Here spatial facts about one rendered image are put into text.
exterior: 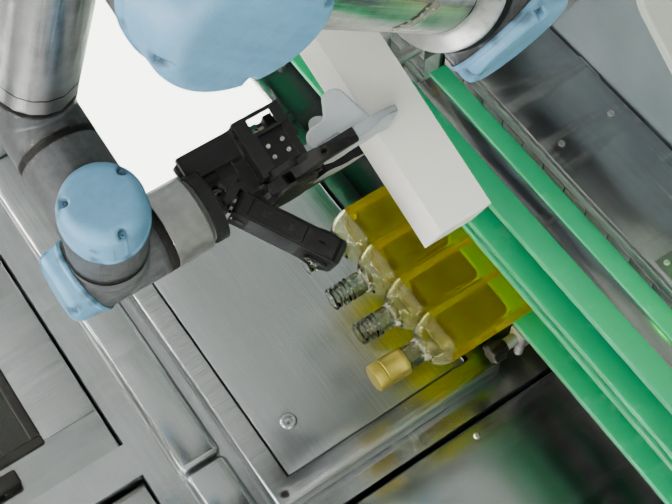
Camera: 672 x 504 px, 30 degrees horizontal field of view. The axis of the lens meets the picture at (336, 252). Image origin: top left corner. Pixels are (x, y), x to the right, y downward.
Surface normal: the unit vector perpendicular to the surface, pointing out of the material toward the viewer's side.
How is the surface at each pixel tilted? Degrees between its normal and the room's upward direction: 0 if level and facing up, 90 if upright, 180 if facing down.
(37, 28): 52
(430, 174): 90
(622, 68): 0
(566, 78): 90
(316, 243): 91
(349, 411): 90
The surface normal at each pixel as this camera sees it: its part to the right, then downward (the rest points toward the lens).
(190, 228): 0.43, 0.19
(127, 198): 0.13, -0.31
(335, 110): 0.00, -0.11
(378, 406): 0.00, -0.50
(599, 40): -0.82, 0.49
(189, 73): 0.49, 0.82
